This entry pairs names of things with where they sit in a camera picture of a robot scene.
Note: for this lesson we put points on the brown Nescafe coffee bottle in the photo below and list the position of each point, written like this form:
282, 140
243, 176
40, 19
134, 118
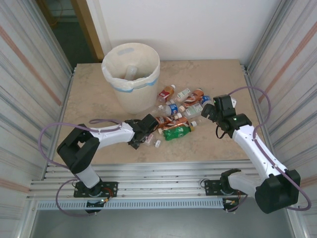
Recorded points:
168, 119
194, 96
178, 124

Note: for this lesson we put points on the crushed clear bottle white cap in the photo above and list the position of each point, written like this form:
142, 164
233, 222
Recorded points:
157, 143

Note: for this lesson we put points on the long clear bottle white cap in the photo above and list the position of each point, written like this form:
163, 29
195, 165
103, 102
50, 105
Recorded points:
161, 107

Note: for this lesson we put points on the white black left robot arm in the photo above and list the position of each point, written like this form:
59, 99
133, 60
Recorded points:
109, 135

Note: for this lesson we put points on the aluminium rail frame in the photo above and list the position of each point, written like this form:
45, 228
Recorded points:
161, 173

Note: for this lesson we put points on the green plastic bottle yellow cap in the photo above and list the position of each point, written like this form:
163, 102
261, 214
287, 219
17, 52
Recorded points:
177, 133

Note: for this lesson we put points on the small bottle green white label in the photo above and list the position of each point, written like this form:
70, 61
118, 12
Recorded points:
182, 93

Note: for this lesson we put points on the yellow power connector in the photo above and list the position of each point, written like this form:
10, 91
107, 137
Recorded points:
105, 199
231, 202

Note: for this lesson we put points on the clear bottle red label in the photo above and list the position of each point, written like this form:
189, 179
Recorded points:
165, 93

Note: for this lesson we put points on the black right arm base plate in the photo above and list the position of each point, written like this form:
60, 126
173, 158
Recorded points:
213, 186

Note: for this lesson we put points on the clear bottle blue label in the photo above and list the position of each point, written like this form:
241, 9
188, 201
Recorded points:
173, 108
206, 100

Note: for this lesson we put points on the white ribbed plastic bin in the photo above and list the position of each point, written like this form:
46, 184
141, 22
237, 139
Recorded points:
138, 99

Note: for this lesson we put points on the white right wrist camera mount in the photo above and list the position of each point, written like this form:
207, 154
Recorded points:
234, 101

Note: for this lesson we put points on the large bottle green white label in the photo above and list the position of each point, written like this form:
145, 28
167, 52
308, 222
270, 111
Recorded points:
194, 109

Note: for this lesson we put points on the white bin with plastic liner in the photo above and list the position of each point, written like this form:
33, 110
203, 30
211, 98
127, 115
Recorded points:
116, 81

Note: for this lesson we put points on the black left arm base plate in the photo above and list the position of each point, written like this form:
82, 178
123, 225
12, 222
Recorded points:
111, 186

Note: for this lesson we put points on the wooden door frame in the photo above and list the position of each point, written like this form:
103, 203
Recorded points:
86, 27

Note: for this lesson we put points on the cloudy clear plastic bottle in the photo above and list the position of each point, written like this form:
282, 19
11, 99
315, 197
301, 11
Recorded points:
131, 72

